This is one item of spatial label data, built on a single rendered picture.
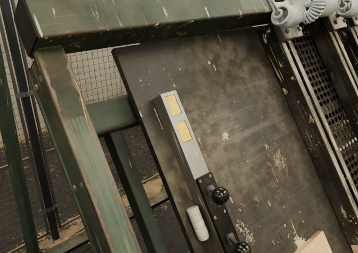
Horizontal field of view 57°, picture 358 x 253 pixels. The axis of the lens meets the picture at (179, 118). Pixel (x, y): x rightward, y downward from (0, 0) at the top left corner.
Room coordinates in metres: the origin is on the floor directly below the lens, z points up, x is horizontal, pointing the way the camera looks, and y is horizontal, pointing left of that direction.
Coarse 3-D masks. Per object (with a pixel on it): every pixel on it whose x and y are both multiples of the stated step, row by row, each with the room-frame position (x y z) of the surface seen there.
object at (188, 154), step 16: (160, 96) 0.77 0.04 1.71; (176, 96) 0.79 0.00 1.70; (160, 112) 0.77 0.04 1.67; (176, 128) 0.74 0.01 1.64; (176, 144) 0.73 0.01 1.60; (192, 144) 0.74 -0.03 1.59; (192, 160) 0.71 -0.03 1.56; (192, 176) 0.69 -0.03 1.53; (192, 192) 0.69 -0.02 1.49; (208, 224) 0.65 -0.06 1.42
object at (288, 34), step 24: (264, 48) 1.15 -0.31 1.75; (288, 48) 1.11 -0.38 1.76; (288, 72) 1.07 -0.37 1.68; (288, 96) 1.06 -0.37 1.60; (312, 96) 1.04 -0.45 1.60; (312, 120) 0.99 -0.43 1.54; (312, 144) 0.99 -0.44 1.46; (336, 144) 0.98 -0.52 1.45; (336, 168) 0.92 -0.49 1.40; (336, 192) 0.91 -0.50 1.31
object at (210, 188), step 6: (210, 186) 0.67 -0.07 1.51; (210, 192) 0.66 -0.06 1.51; (216, 192) 0.58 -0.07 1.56; (222, 192) 0.57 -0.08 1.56; (228, 192) 0.58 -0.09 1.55; (216, 198) 0.57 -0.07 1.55; (222, 198) 0.57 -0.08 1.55; (228, 198) 0.57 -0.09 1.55; (216, 204) 0.57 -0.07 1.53; (222, 204) 0.57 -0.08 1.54
